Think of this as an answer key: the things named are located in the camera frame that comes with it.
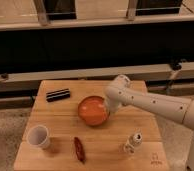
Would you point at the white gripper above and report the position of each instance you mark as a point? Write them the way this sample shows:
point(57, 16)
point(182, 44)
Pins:
point(112, 106)

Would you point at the red chili pepper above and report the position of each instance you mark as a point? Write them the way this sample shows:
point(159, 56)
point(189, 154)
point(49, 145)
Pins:
point(79, 150)

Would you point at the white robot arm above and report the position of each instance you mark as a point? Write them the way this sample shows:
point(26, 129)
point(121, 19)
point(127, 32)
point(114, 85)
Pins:
point(180, 110)

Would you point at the small white bottle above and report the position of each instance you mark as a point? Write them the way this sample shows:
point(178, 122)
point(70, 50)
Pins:
point(133, 142)

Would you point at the orange ceramic bowl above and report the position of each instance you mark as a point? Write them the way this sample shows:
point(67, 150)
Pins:
point(92, 111)

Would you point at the black clamp on rail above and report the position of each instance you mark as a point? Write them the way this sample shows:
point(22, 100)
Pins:
point(176, 64)

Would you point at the white paper cup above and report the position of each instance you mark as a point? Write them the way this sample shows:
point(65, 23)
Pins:
point(38, 136)

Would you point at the black striped rectangular block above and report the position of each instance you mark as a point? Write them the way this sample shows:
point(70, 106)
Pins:
point(58, 95)

